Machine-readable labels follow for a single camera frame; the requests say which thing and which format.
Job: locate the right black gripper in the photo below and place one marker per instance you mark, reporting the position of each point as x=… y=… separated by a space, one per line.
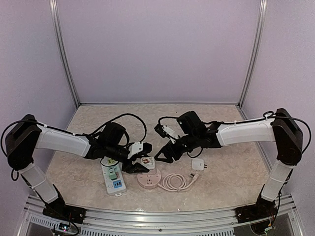
x=165 y=150

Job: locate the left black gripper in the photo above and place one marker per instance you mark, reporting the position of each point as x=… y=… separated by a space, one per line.
x=133 y=169

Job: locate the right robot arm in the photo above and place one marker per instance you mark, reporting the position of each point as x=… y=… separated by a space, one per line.
x=278 y=127

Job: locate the aluminium frame post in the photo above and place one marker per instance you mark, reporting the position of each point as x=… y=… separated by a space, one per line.
x=255 y=51
x=62 y=51

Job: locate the left aluminium frame post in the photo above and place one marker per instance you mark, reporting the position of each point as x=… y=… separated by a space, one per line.
x=62 y=51

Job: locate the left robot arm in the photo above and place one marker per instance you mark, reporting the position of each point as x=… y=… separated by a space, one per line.
x=19 y=140

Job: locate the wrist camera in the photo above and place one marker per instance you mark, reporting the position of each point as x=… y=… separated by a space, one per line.
x=135 y=148
x=166 y=132

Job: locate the small circuit board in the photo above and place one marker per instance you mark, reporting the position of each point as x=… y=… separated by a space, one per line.
x=63 y=227

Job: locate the white multicolour power strip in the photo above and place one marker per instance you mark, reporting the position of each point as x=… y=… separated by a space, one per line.
x=113 y=187

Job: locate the green plug adapter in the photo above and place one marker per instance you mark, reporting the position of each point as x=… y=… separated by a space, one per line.
x=112 y=173

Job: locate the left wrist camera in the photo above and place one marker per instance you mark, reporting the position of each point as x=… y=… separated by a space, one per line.
x=135 y=148

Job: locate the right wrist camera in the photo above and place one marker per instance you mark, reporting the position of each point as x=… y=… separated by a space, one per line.
x=166 y=132

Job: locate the pink round socket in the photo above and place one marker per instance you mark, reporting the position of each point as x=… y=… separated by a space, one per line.
x=149 y=180

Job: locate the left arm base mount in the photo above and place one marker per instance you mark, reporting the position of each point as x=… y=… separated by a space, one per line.
x=72 y=214

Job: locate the right aluminium frame post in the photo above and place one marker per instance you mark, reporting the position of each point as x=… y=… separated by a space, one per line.
x=255 y=51

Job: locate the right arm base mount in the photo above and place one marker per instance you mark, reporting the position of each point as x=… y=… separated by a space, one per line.
x=253 y=212

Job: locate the white cube socket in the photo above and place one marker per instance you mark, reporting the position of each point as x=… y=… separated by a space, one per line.
x=148 y=162

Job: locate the aluminium front rail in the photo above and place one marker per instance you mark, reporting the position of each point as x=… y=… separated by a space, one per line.
x=101 y=222

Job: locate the white plug adapter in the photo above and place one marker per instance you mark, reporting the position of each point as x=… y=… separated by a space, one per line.
x=198 y=164

